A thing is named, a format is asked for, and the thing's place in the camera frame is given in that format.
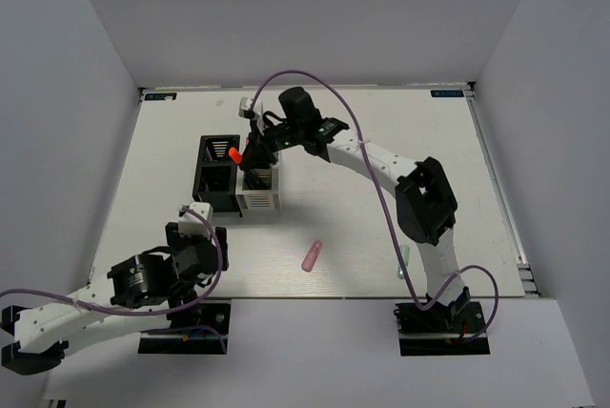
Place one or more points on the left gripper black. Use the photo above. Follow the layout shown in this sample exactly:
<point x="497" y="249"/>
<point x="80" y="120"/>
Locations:
<point x="177" y="241"/>

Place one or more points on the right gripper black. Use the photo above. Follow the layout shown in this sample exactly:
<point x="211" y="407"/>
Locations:
<point x="259" y="152"/>

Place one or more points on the orange black highlighter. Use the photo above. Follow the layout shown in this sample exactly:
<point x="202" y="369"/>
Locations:
<point x="235" y="155"/>

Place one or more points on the pink translucent small tube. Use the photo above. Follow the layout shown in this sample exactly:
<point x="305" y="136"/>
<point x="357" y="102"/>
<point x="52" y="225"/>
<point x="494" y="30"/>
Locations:
<point x="311" y="257"/>

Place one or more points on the pink black highlighter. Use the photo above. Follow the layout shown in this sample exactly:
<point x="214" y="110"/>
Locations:
<point x="262" y="179"/>

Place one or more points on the green black highlighter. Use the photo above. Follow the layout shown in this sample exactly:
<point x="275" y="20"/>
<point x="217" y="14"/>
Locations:
<point x="249" y="182"/>

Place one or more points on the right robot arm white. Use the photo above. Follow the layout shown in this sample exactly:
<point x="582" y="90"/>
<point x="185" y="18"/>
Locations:
<point x="425" y="202"/>

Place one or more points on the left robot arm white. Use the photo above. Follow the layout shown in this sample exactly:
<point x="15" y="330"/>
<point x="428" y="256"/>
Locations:
<point x="162" y="290"/>

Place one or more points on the white mesh organizer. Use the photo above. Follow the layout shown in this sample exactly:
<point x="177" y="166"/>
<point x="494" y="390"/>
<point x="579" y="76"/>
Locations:
<point x="259" y="201"/>

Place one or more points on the black mesh organizer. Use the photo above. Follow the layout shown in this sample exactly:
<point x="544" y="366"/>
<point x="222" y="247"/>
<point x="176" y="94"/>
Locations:
<point x="215" y="174"/>

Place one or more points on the left blue table label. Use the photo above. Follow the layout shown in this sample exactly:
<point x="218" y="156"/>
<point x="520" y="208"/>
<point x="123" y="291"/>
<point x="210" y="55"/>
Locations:
<point x="160" y="96"/>

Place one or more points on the blue table label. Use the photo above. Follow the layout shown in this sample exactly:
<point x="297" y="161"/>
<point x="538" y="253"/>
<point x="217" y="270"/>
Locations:
<point x="160" y="96"/>
<point x="447" y="93"/>

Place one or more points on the green translucent small tube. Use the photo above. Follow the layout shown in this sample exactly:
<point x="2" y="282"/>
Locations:
<point x="403" y="261"/>

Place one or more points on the right blue table label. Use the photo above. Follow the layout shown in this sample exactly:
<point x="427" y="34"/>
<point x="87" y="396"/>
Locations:
<point x="447" y="93"/>

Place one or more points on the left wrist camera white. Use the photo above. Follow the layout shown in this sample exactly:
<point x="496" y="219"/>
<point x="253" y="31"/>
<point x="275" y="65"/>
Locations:
<point x="190" y="222"/>

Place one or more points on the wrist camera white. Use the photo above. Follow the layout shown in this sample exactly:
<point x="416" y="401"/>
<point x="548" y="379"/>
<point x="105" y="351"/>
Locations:
<point x="190" y="222"/>
<point x="253" y="112"/>

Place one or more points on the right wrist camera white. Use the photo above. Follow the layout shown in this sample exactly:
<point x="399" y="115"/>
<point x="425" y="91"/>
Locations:
<point x="253" y="112"/>

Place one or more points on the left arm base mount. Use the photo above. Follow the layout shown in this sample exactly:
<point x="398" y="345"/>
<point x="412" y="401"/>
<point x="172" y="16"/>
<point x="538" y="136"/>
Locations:
<point x="201" y="331"/>

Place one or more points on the right aluminium table rail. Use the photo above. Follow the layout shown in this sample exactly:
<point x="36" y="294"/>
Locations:
<point x="526" y="275"/>

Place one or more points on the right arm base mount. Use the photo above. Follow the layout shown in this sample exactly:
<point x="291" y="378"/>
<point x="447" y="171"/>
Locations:
<point x="442" y="331"/>

